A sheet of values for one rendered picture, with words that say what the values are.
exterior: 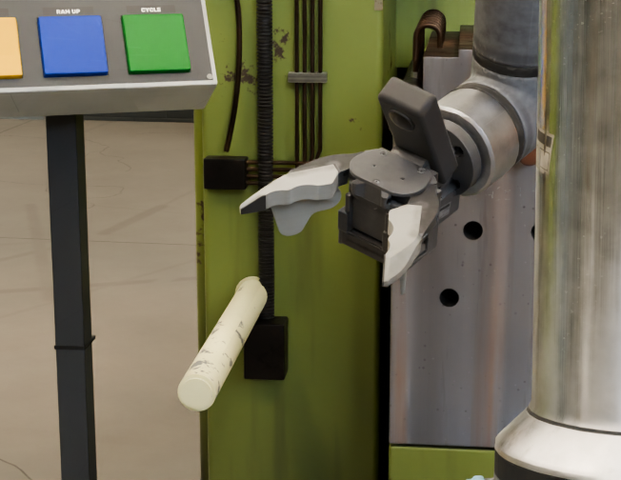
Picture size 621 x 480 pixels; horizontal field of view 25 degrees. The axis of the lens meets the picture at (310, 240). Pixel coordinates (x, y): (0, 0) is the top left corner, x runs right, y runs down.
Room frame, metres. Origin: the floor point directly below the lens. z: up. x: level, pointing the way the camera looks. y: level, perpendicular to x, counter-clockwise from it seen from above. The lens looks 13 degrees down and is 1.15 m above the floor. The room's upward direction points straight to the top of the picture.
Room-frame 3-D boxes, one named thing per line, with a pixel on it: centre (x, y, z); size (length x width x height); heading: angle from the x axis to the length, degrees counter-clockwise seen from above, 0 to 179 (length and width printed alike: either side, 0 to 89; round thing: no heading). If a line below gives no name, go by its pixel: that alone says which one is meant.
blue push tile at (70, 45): (1.65, 0.28, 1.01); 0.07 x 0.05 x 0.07; 109
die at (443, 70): (2.00, -0.27, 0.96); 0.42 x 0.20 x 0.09; 174
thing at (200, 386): (1.74, 0.11, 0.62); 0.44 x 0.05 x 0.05; 174
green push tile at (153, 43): (1.68, 0.19, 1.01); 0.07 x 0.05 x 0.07; 109
